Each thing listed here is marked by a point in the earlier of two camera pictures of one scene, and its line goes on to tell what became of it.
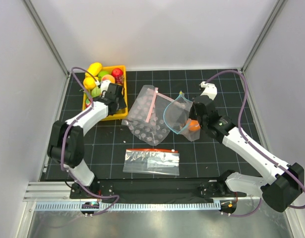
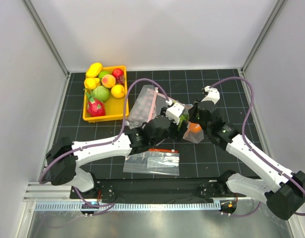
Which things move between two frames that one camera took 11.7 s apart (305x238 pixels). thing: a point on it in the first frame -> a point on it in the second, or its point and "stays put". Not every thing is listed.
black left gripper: x=121 y=103 -> x=178 y=134
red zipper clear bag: x=163 y=161 stays put
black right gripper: x=192 y=115 stays put
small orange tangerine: x=193 y=125 stays put
